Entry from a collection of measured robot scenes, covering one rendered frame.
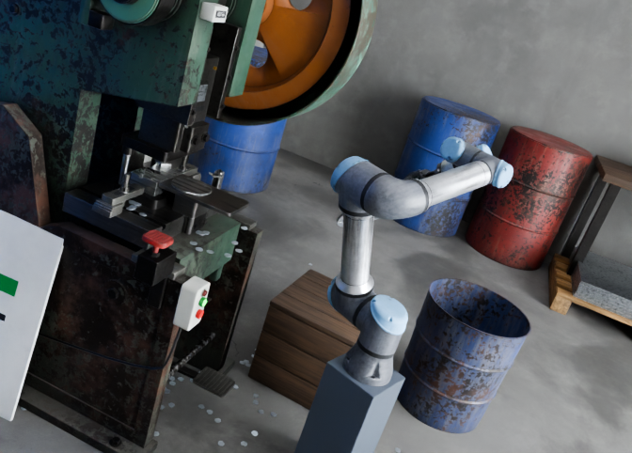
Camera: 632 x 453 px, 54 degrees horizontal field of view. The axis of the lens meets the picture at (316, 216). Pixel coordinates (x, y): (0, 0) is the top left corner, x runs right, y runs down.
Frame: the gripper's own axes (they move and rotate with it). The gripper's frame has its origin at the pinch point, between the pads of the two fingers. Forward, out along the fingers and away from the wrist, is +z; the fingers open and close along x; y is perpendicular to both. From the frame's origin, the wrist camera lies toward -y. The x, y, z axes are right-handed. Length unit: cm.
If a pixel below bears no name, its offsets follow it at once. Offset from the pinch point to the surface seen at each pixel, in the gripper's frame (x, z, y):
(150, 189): -26, 44, 65
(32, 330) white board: 1, 81, 93
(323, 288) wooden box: 24, 51, -9
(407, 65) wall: -104, 84, -262
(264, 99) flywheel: -46, 22, 23
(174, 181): -26, 39, 59
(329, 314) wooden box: 32, 42, 5
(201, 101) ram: -45, 21, 55
